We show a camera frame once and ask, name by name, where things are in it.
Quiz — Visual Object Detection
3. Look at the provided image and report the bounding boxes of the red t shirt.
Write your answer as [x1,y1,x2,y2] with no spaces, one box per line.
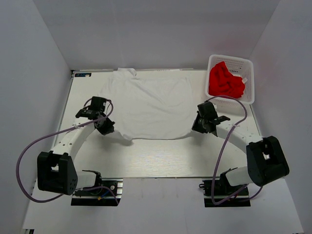
[208,61,245,98]

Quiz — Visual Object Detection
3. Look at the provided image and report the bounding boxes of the white t shirt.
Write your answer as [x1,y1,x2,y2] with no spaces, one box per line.
[98,68,196,141]

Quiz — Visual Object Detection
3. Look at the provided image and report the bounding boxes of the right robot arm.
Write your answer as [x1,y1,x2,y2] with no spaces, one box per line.
[192,101,290,195]

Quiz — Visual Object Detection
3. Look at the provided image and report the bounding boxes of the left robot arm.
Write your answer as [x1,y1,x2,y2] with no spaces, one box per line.
[37,97,115,195]

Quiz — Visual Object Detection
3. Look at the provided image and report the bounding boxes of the blue table label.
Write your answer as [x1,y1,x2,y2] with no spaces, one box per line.
[75,73,92,78]

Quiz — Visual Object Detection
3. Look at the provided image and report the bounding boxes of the white plastic basket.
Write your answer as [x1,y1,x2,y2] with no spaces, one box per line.
[205,55,254,105]

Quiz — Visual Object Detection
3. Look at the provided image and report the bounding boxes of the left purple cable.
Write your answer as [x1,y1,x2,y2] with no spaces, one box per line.
[16,98,120,204]

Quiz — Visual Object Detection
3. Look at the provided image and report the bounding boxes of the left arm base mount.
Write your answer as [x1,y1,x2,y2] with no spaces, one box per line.
[71,178,123,207]

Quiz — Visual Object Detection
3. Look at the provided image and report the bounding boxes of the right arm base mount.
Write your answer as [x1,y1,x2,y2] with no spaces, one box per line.
[199,179,251,208]

